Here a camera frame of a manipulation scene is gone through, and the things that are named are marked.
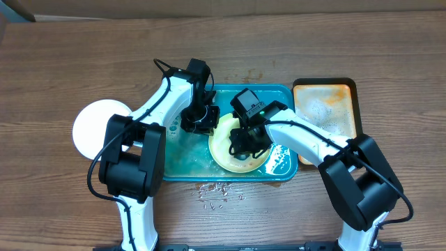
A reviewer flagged yellow-green plate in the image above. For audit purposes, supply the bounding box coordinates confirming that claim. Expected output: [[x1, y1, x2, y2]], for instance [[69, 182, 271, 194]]
[[208, 113, 270, 173]]

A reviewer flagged white plate front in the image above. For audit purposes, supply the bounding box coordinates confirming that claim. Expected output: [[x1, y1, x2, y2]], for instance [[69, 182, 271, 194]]
[[72, 99, 132, 160]]

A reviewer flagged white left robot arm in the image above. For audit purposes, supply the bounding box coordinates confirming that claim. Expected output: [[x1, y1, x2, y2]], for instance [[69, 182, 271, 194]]
[[91, 65, 220, 250]]

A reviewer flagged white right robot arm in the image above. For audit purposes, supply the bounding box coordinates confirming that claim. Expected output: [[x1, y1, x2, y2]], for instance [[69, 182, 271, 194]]
[[229, 100, 403, 250]]

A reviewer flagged teal plastic tray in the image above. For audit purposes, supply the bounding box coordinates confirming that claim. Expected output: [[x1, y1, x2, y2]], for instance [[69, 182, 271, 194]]
[[164, 84, 298, 182]]

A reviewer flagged orange soapy tray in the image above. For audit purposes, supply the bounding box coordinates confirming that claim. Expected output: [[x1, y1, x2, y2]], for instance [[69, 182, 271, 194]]
[[292, 77, 364, 167]]

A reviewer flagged cardboard back panel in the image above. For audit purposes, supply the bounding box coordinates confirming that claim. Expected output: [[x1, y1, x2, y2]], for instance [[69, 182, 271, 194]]
[[20, 0, 445, 19]]

